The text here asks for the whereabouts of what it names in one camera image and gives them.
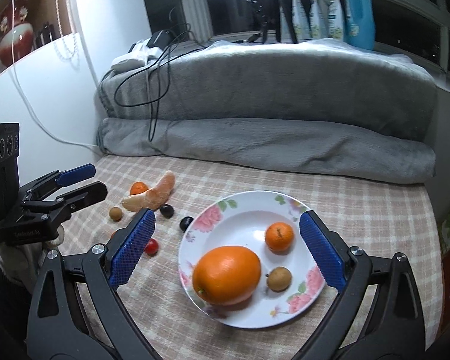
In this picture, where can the small mandarin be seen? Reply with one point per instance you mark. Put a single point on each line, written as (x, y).
(279, 237)
(138, 188)

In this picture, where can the pomelo segment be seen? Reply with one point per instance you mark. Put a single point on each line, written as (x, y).
(153, 198)

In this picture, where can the grey folded blanket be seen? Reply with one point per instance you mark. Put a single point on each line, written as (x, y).
(319, 107)

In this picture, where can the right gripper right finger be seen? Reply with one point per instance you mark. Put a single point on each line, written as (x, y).
(377, 312)

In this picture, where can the dark cherry round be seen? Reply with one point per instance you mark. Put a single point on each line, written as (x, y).
(167, 211)

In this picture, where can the large orange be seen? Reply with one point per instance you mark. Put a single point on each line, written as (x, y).
(226, 275)

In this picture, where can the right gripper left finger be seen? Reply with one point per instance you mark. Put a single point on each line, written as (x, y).
(57, 324)

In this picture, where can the blue detergent bottle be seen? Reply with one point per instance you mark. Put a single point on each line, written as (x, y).
(360, 23)

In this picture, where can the pink plaid tablecloth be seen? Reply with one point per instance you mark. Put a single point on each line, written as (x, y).
(383, 219)

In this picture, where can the refill pouch floral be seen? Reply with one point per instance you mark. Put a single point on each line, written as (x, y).
(335, 19)

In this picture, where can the white power adapter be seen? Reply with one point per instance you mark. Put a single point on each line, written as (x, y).
(140, 55)

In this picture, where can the longan fruit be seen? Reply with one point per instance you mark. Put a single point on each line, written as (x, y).
(278, 279)

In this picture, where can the left white gloved hand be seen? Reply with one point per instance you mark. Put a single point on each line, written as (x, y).
(21, 264)

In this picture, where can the red cherry tomato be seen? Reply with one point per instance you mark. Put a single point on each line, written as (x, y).
(152, 247)

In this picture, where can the red white vase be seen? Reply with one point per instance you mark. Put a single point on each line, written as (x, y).
(18, 33)

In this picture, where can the longan fruit tan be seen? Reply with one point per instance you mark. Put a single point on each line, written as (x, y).
(116, 214)

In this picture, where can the black camera box left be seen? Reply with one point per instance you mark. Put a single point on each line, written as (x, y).
(9, 181)

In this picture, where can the floral white plate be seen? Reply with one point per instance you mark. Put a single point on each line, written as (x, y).
(241, 220)

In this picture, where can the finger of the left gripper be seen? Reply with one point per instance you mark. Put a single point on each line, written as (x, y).
(71, 200)
(50, 183)

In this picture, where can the black tripod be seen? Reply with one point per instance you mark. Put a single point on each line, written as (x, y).
(270, 13)

